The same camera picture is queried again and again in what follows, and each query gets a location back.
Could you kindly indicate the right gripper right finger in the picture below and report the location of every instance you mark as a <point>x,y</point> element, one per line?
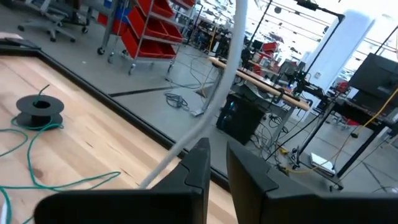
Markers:
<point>273,202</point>

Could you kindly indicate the black monitor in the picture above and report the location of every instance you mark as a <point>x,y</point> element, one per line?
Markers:
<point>376,77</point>

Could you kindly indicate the metal rack with red bins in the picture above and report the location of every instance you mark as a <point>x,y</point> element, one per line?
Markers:
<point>149,34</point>

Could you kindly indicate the wooden workbench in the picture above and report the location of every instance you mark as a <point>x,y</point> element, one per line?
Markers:
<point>264,85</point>

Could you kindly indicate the grey office chair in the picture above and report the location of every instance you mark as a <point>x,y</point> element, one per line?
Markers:
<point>53,21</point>

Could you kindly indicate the black plastic spool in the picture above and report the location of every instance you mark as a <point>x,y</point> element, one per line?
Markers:
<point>39,107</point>

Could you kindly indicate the white flat box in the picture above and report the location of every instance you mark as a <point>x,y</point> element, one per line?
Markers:
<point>323,163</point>

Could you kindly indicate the black computer tower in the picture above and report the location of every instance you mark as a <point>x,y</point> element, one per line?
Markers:
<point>241,119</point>

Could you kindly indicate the white round pillar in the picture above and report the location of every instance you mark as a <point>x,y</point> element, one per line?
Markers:
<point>339,49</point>

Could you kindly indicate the black frame stand with camera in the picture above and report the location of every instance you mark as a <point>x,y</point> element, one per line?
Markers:
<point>325,45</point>

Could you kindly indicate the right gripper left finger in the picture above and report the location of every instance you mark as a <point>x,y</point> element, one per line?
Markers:
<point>174,199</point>

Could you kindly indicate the black bench robot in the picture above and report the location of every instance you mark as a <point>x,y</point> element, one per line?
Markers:
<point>304,85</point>

